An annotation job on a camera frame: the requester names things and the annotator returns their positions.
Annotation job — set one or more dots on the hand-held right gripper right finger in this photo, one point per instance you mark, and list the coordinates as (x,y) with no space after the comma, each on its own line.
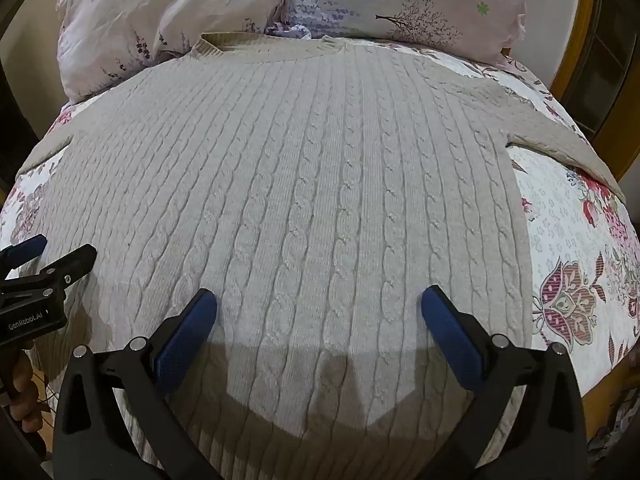
(450,331)

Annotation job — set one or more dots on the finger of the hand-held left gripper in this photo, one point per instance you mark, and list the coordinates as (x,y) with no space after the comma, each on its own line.
(30,249)
(75,262)

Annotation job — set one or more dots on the white floral bedspread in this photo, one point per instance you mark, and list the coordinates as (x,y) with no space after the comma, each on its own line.
(575,260)

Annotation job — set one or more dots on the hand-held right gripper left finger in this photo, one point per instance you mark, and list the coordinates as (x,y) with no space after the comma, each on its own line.
(186,331)

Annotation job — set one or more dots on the person's left hand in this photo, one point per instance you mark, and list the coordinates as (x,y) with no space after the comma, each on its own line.
(25,385)

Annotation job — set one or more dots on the pink floral pillow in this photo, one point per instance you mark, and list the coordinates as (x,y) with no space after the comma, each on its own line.
(165,15)
(405,0)

